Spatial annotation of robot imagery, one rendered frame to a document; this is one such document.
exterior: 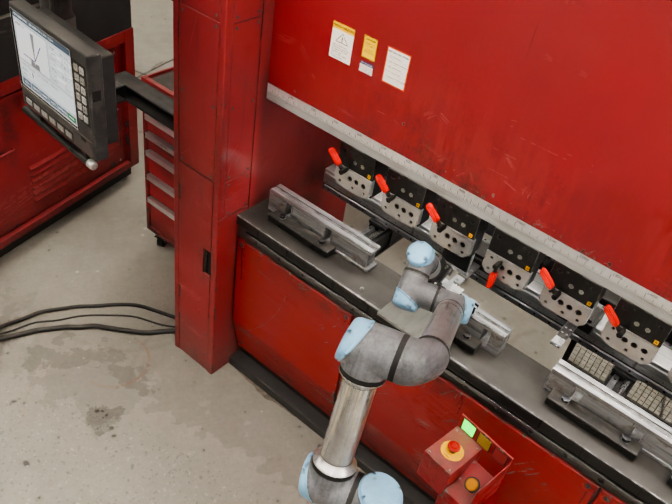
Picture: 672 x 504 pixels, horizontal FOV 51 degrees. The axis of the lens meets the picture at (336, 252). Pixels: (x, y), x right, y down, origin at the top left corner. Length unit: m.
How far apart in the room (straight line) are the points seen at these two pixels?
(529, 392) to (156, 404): 1.63
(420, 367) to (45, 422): 1.97
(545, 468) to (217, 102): 1.59
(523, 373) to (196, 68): 1.47
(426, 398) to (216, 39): 1.39
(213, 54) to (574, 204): 1.21
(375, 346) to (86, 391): 1.91
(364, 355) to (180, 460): 1.57
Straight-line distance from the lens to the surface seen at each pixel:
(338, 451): 1.79
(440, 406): 2.53
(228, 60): 2.36
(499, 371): 2.38
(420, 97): 2.14
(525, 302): 2.59
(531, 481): 2.51
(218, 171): 2.56
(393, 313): 2.26
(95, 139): 2.33
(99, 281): 3.77
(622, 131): 1.89
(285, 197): 2.71
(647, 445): 2.37
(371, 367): 1.63
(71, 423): 3.20
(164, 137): 3.43
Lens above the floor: 2.55
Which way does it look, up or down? 39 degrees down
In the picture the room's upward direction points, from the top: 10 degrees clockwise
